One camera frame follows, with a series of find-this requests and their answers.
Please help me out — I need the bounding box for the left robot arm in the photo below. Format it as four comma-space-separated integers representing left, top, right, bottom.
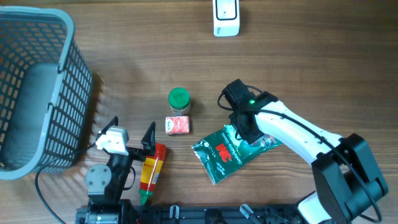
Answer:
75, 116, 155, 224

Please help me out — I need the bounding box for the white barcode scanner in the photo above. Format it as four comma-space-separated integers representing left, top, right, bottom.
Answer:
213, 0, 240, 37

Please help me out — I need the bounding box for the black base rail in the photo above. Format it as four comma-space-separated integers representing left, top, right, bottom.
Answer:
75, 200, 307, 224

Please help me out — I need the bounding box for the red sauce bottle green cap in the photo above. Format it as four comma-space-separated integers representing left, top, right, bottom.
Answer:
139, 143, 167, 205

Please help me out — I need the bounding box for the left black camera cable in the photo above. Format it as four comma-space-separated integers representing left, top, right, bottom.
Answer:
34, 142, 98, 224

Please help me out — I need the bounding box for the green lid jar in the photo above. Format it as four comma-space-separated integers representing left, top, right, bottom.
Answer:
168, 87, 191, 116

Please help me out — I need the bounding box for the green 3M gloves package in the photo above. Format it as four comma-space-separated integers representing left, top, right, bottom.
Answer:
192, 125, 282, 184

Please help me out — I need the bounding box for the grey plastic shopping basket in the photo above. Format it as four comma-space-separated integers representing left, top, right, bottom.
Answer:
1, 6, 93, 180

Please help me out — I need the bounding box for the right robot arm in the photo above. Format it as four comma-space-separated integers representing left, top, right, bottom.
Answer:
220, 79, 388, 223

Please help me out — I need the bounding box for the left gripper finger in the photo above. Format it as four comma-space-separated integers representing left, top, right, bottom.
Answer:
96, 116, 119, 140
141, 121, 156, 152

